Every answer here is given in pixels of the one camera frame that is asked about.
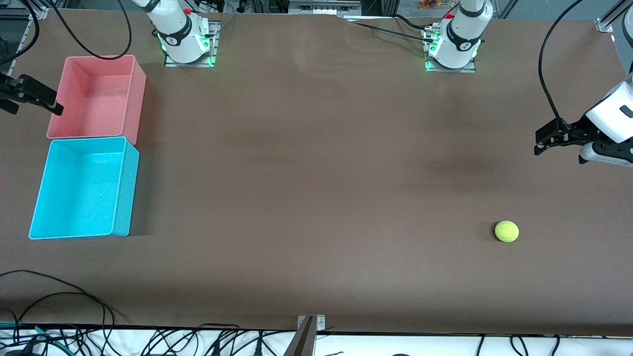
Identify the orange background items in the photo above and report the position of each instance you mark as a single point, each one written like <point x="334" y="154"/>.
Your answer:
<point x="432" y="4"/>

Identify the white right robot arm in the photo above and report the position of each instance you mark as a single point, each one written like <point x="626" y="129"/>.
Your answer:
<point x="178" y="34"/>

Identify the pink plastic bin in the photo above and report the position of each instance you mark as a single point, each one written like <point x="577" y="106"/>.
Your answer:
<point x="99" y="99"/>

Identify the silver table edge bracket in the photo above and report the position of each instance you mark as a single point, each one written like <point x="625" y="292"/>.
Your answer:
<point x="320" y="324"/>

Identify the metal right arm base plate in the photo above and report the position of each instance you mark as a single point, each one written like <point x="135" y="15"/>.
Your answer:
<point x="213" y="49"/>

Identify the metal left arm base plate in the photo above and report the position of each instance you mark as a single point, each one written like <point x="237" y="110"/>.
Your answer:
<point x="470" y="69"/>

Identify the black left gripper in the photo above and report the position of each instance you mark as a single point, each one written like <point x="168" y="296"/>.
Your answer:
<point x="576" y="130"/>

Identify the blue plastic bin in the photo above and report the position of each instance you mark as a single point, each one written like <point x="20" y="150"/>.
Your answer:
<point x="79" y="193"/>

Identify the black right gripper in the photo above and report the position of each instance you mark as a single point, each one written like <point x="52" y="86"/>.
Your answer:
<point x="14" y="90"/>

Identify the brown table cover sheet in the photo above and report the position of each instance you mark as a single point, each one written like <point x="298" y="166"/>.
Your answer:
<point x="316" y="173"/>

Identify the grey metal box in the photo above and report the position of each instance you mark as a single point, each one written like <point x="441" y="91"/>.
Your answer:
<point x="324" y="6"/>

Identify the grey metal bar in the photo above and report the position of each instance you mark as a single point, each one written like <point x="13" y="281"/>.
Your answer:
<point x="301" y="343"/>

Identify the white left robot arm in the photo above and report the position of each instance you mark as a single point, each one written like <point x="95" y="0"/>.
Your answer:
<point x="460" y="39"/>

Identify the yellow-green tennis ball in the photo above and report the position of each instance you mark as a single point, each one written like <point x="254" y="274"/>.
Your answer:
<point x="507" y="231"/>

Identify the aluminium frame profile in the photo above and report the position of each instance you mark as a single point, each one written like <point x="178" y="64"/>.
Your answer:
<point x="607" y="22"/>
<point x="29" y="12"/>

